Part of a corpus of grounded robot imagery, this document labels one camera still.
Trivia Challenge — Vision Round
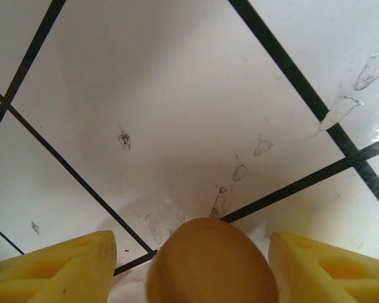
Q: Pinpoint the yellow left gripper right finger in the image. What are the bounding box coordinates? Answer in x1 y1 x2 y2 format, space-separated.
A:
268 232 379 303

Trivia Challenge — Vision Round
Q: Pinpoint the orange label bottle tan cap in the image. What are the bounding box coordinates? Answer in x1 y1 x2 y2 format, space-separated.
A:
109 217 284 303

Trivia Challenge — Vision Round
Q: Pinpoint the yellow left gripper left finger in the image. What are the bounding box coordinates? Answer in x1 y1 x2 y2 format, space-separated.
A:
0 230 117 303

